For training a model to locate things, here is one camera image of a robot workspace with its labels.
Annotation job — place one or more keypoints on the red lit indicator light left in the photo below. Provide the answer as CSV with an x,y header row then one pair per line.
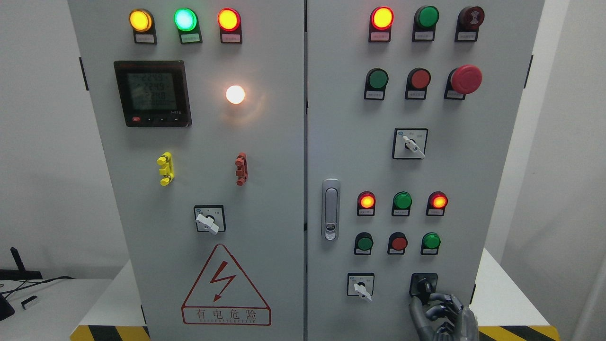
x,y
230,31

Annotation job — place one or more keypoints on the red emergency stop button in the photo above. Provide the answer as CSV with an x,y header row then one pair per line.
x,y
462,81

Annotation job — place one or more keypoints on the green indicator middle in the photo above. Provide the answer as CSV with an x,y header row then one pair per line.
x,y
401,204

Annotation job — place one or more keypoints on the white platform with hazard stripes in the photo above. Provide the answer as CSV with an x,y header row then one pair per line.
x,y
503,311

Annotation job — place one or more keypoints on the grey cabinet door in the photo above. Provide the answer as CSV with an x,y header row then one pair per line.
x,y
351,139
265,217

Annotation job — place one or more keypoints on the red electric hazard sign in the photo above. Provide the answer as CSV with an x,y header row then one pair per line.
x,y
224,294

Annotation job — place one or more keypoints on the green indicator top right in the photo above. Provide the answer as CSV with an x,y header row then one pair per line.
x,y
425,23

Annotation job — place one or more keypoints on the red push button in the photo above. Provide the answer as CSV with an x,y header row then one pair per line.
x,y
397,243
417,83

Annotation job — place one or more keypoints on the yellow terminal connector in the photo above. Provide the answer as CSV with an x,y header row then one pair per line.
x,y
166,168

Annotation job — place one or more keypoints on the red lit indicator middle left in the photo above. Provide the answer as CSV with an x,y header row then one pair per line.
x,y
366,204

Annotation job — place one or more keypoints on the red push button upper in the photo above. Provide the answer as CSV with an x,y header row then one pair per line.
x,y
417,83

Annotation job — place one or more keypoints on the white selector switch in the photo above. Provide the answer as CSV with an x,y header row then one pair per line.
x,y
409,144
360,285

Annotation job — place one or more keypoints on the white selector switch left door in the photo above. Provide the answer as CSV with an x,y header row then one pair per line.
x,y
210,218

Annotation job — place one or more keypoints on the black rotary knob switch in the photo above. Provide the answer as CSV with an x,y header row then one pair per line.
x,y
423,285

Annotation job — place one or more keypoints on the green lit indicator light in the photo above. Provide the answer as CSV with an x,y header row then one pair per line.
x,y
187,24

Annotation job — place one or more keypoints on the grey left cabinet door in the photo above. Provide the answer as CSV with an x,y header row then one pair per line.
x,y
265,217

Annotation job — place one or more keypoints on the white selector switch upper right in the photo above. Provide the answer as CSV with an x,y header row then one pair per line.
x,y
409,144

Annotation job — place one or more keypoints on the red lit indicator top right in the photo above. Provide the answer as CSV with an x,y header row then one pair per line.
x,y
380,24

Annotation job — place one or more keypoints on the small white usb adapter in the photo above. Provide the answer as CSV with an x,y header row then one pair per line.
x,y
29,302

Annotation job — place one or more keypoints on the green push button lower left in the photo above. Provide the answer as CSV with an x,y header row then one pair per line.
x,y
363,244

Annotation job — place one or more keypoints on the red terminal connector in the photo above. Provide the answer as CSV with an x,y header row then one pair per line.
x,y
241,169

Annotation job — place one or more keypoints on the yellow indicator light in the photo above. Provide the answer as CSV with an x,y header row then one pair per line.
x,y
142,23

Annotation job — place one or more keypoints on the grey right cabinet door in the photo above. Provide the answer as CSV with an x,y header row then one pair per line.
x,y
351,139

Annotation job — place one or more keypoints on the black device with antenna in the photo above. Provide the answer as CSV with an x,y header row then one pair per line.
x,y
6,310

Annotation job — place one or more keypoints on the white selector switch lower right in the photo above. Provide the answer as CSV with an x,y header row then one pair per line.
x,y
360,285

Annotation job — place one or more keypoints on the white glowing lamp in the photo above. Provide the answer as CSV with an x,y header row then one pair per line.
x,y
235,94

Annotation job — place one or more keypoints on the silver door handle lock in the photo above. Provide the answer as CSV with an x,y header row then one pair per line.
x,y
330,209

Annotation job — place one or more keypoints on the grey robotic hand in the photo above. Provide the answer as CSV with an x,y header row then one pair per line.
x,y
449,320

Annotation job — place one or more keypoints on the green push button upper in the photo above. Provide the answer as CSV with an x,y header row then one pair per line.
x,y
375,84

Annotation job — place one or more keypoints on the dark red buzzer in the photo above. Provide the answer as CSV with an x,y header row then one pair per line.
x,y
469,21

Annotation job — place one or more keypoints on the red indicator middle right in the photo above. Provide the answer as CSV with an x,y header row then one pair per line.
x,y
436,204

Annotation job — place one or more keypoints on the black digital power meter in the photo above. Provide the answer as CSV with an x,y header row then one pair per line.
x,y
153,93

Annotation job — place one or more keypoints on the red push button lower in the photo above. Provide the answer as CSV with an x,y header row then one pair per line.
x,y
397,243

